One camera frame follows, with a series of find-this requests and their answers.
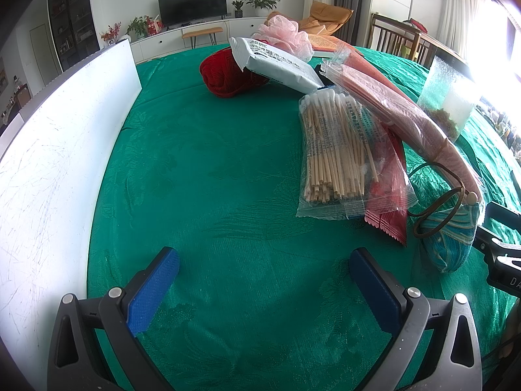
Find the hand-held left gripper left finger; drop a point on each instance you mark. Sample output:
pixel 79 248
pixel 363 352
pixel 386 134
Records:
pixel 152 289

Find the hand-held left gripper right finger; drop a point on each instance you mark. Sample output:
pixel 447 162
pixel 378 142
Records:
pixel 374 289

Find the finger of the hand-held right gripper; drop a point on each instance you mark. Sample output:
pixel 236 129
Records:
pixel 504 218

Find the blue packaged cloth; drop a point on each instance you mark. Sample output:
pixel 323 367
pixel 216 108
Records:
pixel 447 244

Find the white wet wipes pack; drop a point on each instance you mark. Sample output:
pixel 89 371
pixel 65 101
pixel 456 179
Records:
pixel 272 65

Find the red foil sachets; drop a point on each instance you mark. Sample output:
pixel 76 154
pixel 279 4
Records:
pixel 388 228

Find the pile of cluttered items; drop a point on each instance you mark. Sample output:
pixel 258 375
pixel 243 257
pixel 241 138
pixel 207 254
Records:
pixel 504 126

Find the clear plastic jar black lid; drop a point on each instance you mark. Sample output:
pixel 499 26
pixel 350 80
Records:
pixel 443 102

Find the green satin tablecloth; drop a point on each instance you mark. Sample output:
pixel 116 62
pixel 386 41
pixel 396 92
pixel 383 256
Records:
pixel 228 171

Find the cotton swab pack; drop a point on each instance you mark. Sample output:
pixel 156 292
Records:
pixel 329 150

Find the white board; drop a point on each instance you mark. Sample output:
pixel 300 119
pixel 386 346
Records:
pixel 53 150

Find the pink long plastic-wrapped packet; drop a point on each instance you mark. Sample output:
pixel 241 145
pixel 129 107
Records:
pixel 386 93

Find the red cloth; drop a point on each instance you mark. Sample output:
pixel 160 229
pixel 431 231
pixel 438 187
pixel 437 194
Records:
pixel 418 25

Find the wooden slatted chair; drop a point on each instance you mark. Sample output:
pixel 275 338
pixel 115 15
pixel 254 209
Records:
pixel 386 36

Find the white curtain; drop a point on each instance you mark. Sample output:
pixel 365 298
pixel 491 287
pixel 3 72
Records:
pixel 464 4

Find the red yarn ball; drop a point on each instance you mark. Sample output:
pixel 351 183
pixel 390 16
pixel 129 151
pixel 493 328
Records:
pixel 222 75

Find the white television cabinet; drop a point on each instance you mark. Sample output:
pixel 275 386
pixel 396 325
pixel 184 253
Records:
pixel 163 42

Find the orange flat box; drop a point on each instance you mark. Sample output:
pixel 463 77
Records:
pixel 325 42

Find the red flower vase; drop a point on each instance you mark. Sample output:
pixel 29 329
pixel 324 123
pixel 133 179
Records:
pixel 110 32

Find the wooden stool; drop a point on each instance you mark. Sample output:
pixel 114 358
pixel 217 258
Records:
pixel 202 31

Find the red gift box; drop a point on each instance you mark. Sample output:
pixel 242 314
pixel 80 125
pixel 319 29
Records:
pixel 155 26

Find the bushy green potted plant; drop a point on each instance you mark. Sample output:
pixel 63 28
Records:
pixel 138 26

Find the orange lounge chair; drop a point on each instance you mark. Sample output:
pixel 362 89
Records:
pixel 325 16

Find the pink mesh bath pouf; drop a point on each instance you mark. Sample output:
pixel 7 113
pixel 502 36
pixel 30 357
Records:
pixel 285 32

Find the dark display cabinet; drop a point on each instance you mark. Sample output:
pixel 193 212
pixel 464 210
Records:
pixel 73 16

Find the black television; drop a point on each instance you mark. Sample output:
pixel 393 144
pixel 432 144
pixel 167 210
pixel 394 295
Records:
pixel 191 6

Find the small potted plant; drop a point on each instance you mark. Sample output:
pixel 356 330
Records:
pixel 238 8

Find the large green potted plant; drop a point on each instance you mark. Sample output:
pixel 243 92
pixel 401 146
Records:
pixel 262 2

